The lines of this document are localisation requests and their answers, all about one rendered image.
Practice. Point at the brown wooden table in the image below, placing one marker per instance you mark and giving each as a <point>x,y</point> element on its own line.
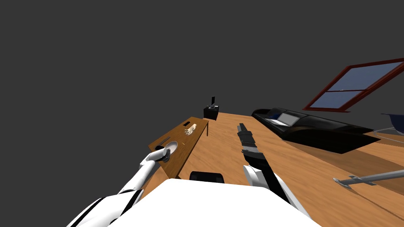
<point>186,148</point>

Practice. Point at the black side table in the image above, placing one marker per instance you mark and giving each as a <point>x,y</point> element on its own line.
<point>211,112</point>

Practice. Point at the blue chair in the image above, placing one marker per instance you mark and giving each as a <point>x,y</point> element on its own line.
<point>397,123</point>

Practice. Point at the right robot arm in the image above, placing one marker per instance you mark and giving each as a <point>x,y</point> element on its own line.
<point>263,170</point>

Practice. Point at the beige bread piece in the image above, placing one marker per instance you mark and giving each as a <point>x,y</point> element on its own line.
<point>191,129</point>

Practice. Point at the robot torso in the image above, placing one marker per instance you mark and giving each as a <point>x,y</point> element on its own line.
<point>214,205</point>

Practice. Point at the red framed window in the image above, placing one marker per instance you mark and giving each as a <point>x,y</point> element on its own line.
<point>356,85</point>

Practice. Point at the white bowl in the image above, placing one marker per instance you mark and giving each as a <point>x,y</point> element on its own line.
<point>172,146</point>

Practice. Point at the black sofa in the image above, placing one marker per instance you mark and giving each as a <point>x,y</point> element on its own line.
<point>315,129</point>

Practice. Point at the small black flat object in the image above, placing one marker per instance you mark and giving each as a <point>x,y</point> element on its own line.
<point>186,123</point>

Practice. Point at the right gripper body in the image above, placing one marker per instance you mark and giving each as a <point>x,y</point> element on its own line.
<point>246,137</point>

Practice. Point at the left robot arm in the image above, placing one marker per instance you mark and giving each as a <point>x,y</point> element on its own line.
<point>139,176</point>

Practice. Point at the grey metal floor stand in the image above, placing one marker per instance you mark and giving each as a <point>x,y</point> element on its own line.
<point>369,179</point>

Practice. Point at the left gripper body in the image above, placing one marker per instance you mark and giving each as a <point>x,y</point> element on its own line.
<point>166,155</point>

